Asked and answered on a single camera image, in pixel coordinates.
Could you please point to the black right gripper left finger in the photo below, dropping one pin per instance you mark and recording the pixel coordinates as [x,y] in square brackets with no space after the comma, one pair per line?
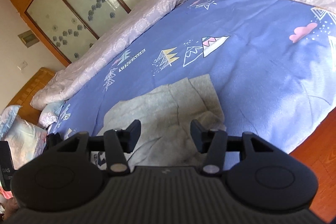
[119,142]

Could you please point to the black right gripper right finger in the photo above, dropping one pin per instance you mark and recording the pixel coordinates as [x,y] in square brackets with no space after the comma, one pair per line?
[211,142]

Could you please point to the grey sweatpants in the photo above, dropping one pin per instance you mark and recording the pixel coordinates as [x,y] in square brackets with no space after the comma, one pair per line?
[165,114]

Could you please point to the person's left hand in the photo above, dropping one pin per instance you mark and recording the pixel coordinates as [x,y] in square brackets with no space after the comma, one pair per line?
[9,204]

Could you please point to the large pastel patterned pillow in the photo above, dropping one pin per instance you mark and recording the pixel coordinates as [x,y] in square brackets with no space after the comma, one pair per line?
[26,141]

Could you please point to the blue floral top pillow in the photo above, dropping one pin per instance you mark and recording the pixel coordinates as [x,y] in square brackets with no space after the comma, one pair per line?
[7,118]

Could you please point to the folded black garment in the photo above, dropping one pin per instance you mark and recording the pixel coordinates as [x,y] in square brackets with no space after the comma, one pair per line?
[52,140]

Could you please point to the small white blue pillow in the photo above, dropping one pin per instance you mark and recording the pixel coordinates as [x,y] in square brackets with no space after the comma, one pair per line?
[50,114]

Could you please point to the wooden headboard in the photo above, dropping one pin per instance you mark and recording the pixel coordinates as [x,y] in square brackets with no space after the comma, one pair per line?
[26,93]

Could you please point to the blue patterned bed sheet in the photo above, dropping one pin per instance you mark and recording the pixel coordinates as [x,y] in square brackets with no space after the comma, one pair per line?
[271,62]

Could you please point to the white wall switch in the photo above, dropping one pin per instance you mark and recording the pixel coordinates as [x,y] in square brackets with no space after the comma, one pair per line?
[22,65]

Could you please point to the grey wall electrical panel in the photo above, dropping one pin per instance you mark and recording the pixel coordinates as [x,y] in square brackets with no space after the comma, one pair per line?
[28,38]

